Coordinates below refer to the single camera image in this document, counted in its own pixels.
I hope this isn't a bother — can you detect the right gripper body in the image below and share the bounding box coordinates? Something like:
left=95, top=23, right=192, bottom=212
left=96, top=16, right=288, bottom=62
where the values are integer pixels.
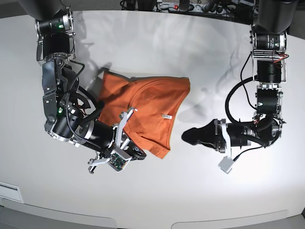
left=88, top=107, right=137, bottom=174

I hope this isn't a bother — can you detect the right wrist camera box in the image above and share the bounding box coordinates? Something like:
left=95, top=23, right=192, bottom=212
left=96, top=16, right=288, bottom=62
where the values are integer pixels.
left=107, top=153, right=131, bottom=172

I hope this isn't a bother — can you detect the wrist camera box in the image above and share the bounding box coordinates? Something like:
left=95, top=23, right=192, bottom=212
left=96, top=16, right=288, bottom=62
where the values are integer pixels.
left=218, top=156, right=234, bottom=174
left=107, top=153, right=131, bottom=172

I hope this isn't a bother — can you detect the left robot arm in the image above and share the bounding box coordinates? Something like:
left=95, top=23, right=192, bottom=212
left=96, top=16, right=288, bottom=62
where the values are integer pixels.
left=182, top=0, right=299, bottom=158

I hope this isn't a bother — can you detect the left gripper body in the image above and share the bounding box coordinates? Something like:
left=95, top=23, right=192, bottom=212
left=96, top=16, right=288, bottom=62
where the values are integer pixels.
left=213, top=119, right=250, bottom=159

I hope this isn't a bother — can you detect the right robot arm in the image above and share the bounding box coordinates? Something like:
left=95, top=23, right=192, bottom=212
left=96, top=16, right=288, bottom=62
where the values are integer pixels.
left=20, top=0, right=146, bottom=174

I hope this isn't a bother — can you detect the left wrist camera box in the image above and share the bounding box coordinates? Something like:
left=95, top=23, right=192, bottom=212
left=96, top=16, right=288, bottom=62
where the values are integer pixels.
left=218, top=156, right=234, bottom=174

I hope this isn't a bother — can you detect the white label on table edge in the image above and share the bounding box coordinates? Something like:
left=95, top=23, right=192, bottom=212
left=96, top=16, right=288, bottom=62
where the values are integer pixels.
left=0, top=182, right=24, bottom=203

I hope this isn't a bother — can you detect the orange T-shirt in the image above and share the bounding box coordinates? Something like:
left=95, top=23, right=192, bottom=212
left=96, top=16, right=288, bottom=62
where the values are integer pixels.
left=99, top=73, right=191, bottom=159

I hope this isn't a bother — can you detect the white power strip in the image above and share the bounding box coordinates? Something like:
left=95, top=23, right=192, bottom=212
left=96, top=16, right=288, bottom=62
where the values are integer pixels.
left=153, top=0, right=226, bottom=14

